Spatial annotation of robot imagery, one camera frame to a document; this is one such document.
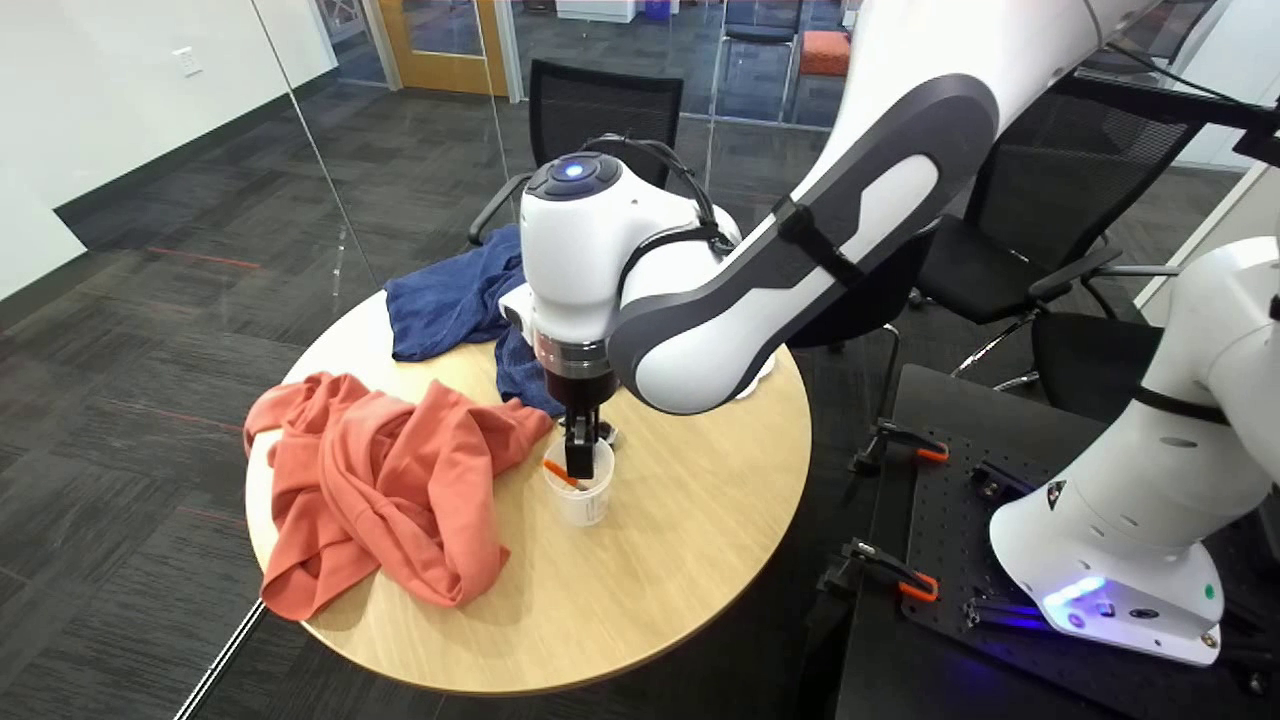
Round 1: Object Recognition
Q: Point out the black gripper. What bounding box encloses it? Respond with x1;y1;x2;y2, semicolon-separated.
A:
539;336;622;485

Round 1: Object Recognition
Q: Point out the clear plastic cup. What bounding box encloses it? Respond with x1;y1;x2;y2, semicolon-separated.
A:
547;438;619;533

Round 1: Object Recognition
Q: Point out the round wooden table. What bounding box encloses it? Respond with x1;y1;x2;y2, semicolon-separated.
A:
240;285;816;698

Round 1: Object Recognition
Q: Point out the blue cloth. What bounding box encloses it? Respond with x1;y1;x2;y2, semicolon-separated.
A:
385;220;570;421

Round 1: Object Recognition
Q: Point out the orange cloth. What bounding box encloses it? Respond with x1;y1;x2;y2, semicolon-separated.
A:
240;374;555;627

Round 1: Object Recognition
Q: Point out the black mesh office chair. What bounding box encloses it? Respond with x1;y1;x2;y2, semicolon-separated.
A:
465;58;690;253

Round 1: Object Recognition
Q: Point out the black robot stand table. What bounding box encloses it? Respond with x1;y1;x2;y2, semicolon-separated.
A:
831;362;1280;720

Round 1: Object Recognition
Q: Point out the wooden door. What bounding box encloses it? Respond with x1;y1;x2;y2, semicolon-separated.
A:
367;0;521;99

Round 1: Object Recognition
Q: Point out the orange box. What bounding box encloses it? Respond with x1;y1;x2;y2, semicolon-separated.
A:
794;28;854;83

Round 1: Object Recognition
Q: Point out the black wide office chair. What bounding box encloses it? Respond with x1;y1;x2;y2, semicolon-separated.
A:
916;73;1212;405

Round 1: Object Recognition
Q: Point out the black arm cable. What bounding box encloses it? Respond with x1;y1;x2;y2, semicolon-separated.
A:
574;129;740;260

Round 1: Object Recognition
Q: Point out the orange handled clamp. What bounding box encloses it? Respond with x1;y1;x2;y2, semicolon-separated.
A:
813;536;942;612
849;421;956;480

